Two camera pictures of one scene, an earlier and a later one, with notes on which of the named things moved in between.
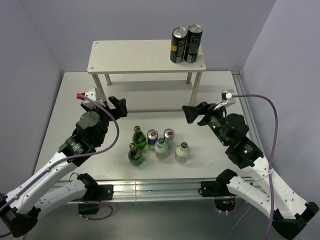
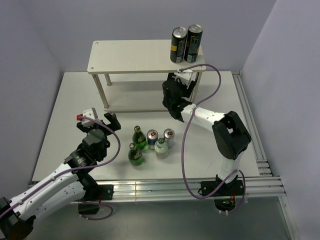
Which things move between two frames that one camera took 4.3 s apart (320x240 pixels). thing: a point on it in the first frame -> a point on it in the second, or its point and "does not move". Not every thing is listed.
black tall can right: x=192 y=43 does not move
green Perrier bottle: x=139 y=138 does not move
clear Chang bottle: x=161 y=149 does not move
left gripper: x=120 y=111 -> x=98 y=124
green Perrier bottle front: x=135 y=157 does not move
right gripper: x=191 y=112 -> x=187 y=92
